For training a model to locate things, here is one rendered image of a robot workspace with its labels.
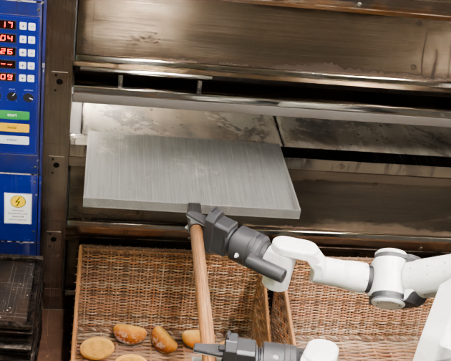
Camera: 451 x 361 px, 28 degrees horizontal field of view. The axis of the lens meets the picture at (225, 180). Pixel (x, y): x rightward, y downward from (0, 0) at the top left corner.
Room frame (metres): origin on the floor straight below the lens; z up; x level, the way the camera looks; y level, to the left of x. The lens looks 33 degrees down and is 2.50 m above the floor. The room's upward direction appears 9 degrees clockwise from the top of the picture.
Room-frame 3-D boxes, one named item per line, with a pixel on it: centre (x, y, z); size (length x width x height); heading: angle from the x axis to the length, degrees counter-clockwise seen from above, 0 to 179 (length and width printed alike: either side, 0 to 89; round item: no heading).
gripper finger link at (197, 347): (1.33, -0.02, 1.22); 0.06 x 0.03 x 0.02; 93
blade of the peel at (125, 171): (2.02, 0.10, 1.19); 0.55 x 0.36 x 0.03; 100
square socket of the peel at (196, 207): (1.80, 0.06, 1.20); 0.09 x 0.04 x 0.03; 10
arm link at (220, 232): (1.73, -0.03, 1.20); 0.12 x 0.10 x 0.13; 65
